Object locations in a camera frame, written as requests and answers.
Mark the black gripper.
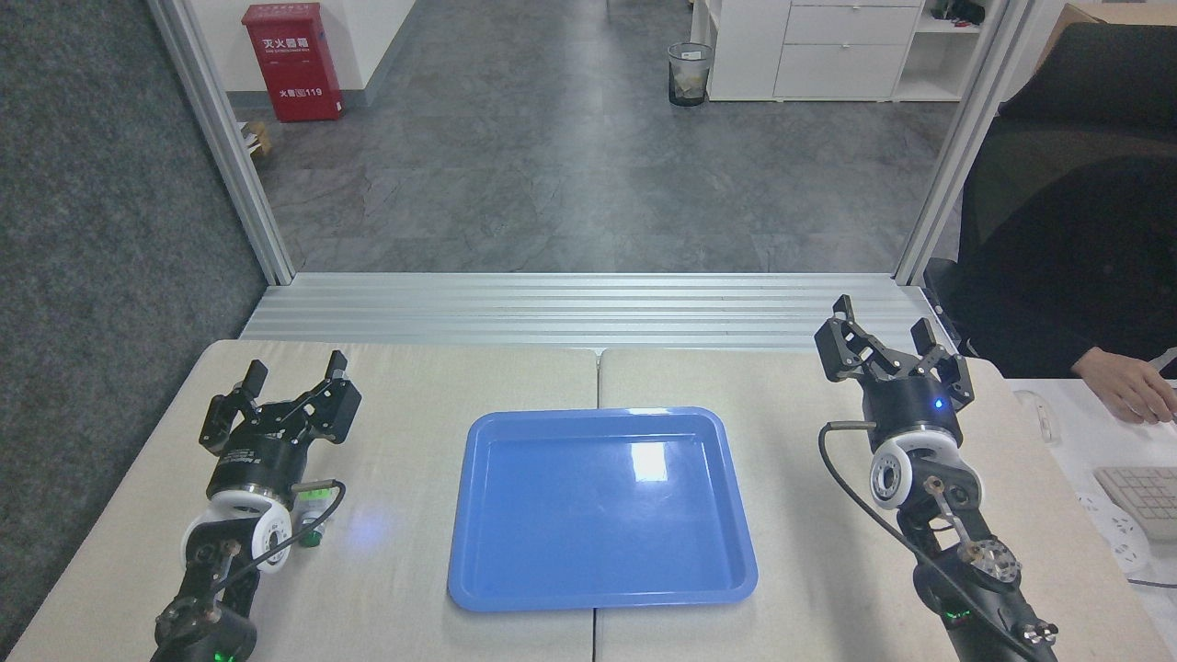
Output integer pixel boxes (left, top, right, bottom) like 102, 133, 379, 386
200, 350, 363, 506
814, 295, 976, 446

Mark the green switch part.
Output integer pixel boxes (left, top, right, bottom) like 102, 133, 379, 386
295, 486, 331, 551

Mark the blue plastic tray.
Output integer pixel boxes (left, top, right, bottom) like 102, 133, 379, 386
448, 406, 760, 614

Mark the person's hand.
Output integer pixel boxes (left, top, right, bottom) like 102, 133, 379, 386
1071, 348, 1177, 426

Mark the white computer mouse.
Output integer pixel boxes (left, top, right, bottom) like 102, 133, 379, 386
1013, 390, 1064, 445

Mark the white desk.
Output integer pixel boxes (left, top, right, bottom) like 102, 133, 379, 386
1004, 377, 1177, 654

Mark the person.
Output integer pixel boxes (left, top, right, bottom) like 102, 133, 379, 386
923, 22, 1177, 426

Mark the white power strip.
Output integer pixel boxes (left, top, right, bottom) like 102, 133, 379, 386
1076, 492, 1152, 576

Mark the white keyboard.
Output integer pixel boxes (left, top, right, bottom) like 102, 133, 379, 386
1092, 465, 1177, 543

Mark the white drawer cabinet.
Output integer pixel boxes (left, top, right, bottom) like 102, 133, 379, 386
690, 0, 990, 104

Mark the red fire extinguisher box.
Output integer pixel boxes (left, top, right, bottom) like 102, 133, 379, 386
242, 3, 346, 124

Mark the brown cardboard box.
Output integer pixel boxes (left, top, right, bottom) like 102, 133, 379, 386
1039, 2, 1177, 67

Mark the silver aluminium post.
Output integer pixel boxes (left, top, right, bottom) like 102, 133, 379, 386
892, 0, 1040, 286
147, 0, 297, 286

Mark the silver aluminium rail base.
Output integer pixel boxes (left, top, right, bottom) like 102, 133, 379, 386
237, 272, 968, 353

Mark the wire mesh waste bin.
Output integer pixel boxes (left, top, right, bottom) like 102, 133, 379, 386
667, 42, 715, 108

